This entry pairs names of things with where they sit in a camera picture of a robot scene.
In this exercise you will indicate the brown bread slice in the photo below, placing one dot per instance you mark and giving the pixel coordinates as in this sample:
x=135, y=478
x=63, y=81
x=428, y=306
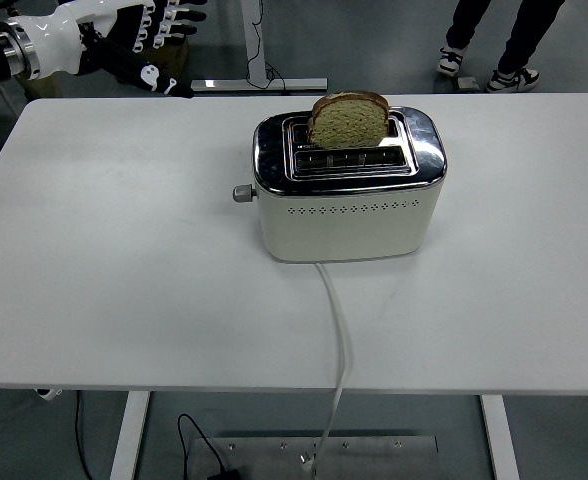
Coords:
x=348, y=125

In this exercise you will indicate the black power adapter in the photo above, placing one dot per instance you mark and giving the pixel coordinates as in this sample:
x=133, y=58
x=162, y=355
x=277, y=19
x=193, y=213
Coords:
x=225, y=474

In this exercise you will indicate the white table leg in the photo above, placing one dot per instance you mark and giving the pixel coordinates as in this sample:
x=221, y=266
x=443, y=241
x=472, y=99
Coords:
x=499, y=440
x=129, y=440

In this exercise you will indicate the person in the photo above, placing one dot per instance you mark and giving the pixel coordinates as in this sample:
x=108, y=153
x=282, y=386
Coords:
x=524, y=35

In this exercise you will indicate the grey floor socket plate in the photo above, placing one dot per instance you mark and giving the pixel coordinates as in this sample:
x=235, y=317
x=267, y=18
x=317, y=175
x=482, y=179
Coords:
x=468, y=84

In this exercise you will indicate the small metal bolt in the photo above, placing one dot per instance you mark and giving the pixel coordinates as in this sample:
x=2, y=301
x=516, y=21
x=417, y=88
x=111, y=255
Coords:
x=304, y=458

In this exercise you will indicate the grey metal plate with screws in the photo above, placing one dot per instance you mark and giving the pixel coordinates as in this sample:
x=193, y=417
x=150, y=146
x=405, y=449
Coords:
x=374, y=460

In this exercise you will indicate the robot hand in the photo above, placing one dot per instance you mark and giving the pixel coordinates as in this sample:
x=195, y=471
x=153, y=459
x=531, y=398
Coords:
x=56, y=35

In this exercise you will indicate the white chrome-topped toaster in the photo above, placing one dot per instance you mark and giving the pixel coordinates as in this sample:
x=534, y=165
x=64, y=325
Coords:
x=349, y=230

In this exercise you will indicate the grey toaster lever knob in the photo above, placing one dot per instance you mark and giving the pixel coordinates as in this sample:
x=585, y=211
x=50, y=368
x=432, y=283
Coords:
x=243, y=193

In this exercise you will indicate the white desk stand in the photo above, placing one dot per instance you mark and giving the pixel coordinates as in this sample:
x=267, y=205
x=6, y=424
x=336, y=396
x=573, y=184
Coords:
x=254, y=50

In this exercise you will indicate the small white black-trimmed object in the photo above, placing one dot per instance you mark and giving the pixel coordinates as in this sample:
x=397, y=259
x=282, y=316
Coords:
x=49, y=394

